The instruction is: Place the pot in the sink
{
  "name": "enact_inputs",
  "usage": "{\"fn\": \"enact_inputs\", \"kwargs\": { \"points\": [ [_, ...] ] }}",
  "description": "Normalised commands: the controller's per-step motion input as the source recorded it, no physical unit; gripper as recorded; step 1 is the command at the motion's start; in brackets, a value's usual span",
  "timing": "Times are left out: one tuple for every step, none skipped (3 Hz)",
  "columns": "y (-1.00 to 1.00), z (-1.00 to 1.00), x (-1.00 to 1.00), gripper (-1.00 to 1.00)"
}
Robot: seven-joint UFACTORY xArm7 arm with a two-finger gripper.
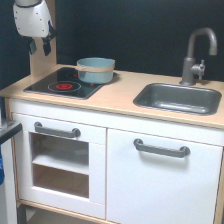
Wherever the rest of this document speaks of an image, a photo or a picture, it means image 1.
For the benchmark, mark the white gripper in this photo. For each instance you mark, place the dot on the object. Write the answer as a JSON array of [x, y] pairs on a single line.
[[32, 19]]

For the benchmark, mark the light blue toy pot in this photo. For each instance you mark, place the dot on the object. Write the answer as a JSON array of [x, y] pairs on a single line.
[[95, 70]]

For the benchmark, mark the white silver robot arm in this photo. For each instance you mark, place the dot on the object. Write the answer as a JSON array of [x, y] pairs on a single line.
[[33, 20]]

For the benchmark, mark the grey sink basin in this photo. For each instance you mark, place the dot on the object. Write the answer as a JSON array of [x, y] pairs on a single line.
[[176, 98]]

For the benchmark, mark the black toy stovetop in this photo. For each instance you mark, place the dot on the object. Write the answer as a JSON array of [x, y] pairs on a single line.
[[70, 83]]

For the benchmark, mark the blue object at left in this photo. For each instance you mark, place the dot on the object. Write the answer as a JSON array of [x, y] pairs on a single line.
[[2, 176]]

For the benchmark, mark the dark grey side table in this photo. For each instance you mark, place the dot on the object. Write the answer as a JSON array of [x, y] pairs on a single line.
[[8, 208]]

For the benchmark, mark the grey faucet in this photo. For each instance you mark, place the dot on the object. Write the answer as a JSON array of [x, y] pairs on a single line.
[[190, 67]]

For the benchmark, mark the white oven door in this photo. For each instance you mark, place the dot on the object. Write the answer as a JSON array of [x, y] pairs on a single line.
[[64, 173]]

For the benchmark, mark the white cabinet door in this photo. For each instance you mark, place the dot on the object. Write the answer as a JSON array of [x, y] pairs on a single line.
[[145, 188]]

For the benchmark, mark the grey oven door handle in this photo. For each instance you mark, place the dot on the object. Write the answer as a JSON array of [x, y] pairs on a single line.
[[74, 133]]

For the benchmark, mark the wooden toy kitchen frame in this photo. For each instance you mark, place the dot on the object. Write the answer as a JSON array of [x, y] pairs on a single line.
[[113, 108]]

